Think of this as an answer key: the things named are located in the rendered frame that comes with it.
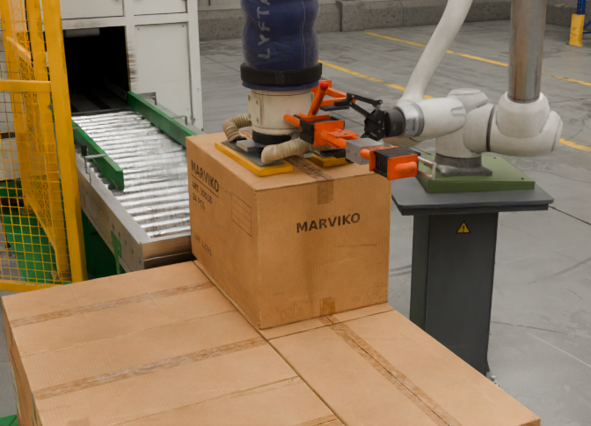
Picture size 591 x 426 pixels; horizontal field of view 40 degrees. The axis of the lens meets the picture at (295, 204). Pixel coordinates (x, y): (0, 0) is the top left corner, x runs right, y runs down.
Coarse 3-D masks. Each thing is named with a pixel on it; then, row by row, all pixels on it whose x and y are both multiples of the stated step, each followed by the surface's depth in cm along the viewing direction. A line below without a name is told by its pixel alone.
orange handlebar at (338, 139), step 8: (328, 88) 258; (336, 96) 252; (344, 96) 248; (328, 104) 241; (288, 120) 220; (296, 120) 216; (320, 136) 204; (328, 136) 200; (336, 136) 196; (344, 136) 197; (352, 136) 199; (336, 144) 198; (344, 144) 194; (368, 152) 184; (400, 168) 174; (408, 168) 174; (416, 168) 176
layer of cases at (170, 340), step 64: (64, 320) 225; (128, 320) 225; (192, 320) 224; (320, 320) 223; (384, 320) 223; (64, 384) 194; (128, 384) 194; (192, 384) 193; (256, 384) 193; (320, 384) 193; (384, 384) 193; (448, 384) 192
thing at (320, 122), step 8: (304, 120) 210; (312, 120) 211; (320, 120) 212; (328, 120) 212; (336, 120) 210; (304, 128) 207; (312, 128) 204; (320, 128) 204; (328, 128) 205; (336, 128) 206; (304, 136) 208; (312, 136) 206; (320, 144) 206
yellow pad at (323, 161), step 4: (316, 152) 228; (316, 156) 227; (320, 156) 226; (332, 156) 226; (312, 160) 228; (316, 160) 226; (320, 160) 223; (324, 160) 222; (328, 160) 223; (332, 160) 223; (336, 160) 224; (340, 160) 224; (344, 160) 225; (320, 164) 223; (324, 164) 222; (328, 164) 223; (332, 164) 223; (336, 164) 224; (340, 164) 225; (344, 164) 225
